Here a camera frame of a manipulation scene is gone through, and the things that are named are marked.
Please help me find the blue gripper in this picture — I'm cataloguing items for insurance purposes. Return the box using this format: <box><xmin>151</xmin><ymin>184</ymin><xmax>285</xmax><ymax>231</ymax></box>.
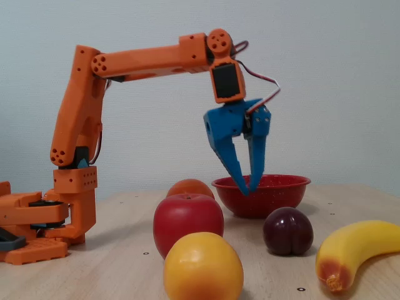
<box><xmin>202</xmin><ymin>98</ymin><xmax>272</xmax><ymax>197</ymax></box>

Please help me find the dark purple plum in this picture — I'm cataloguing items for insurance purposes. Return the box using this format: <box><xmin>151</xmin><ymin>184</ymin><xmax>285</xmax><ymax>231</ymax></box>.
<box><xmin>262</xmin><ymin>206</ymin><xmax>314</xmax><ymax>256</ymax></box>

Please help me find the orange robot base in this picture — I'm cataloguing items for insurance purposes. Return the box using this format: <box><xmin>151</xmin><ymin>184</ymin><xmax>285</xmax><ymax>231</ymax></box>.
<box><xmin>0</xmin><ymin>181</ymin><xmax>69</xmax><ymax>266</ymax></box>

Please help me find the red speckled bowl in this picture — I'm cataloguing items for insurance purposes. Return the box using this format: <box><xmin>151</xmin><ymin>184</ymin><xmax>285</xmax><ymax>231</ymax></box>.
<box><xmin>211</xmin><ymin>174</ymin><xmax>312</xmax><ymax>219</ymax></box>

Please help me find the red apple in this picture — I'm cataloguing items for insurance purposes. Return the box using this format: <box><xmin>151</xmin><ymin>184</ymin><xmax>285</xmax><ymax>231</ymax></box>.
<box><xmin>152</xmin><ymin>193</ymin><xmax>225</xmax><ymax>260</ymax></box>

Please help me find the yellow orange round fruit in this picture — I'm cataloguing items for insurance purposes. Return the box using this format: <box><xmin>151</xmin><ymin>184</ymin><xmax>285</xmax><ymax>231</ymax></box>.
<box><xmin>162</xmin><ymin>231</ymin><xmax>244</xmax><ymax>300</ymax></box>

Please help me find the yellow banana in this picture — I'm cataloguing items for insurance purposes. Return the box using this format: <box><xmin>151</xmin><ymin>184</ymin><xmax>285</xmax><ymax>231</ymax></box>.
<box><xmin>315</xmin><ymin>219</ymin><xmax>400</xmax><ymax>293</ymax></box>

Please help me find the black table clamp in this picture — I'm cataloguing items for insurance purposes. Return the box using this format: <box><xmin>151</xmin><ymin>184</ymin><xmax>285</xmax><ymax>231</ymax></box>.
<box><xmin>0</xmin><ymin>227</ymin><xmax>27</xmax><ymax>252</ymax></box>

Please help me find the red white black servo cable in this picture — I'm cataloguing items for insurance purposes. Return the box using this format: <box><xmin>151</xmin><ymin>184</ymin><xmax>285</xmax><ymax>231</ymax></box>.
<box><xmin>232</xmin><ymin>40</ymin><xmax>281</xmax><ymax>114</ymax></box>

